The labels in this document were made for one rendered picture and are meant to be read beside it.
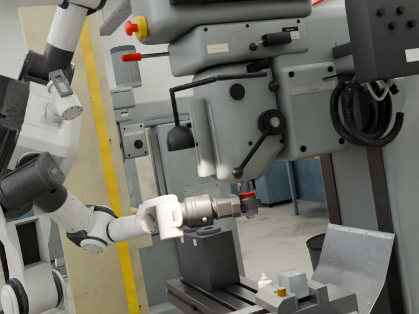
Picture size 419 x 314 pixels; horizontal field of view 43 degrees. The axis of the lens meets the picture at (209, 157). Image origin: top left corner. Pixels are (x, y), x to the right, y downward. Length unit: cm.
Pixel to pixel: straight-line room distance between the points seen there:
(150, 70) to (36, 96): 940
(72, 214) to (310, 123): 71
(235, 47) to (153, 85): 959
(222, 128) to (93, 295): 198
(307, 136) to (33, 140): 75
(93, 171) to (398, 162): 196
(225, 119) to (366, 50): 39
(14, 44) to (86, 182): 765
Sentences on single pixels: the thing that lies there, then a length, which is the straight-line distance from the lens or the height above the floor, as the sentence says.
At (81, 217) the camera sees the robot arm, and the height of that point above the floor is 128.
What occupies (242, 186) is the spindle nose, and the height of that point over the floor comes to 129.
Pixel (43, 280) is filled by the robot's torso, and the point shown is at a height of 106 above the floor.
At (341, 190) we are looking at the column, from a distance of 178.
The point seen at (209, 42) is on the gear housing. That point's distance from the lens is 137.
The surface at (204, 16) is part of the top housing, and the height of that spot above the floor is 175.
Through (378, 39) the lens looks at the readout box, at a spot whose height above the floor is 161.
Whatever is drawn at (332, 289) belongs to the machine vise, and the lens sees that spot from 150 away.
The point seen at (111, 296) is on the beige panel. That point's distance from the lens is 324.
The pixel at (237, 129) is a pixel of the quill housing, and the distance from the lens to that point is 140.
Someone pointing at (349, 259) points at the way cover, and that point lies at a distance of 175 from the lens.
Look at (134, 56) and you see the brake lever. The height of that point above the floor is 170.
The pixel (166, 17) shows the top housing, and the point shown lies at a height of 175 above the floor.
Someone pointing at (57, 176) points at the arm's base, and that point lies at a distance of 149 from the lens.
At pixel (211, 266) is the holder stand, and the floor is 101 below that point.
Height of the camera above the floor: 147
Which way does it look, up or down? 3 degrees down
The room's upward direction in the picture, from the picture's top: 10 degrees counter-clockwise
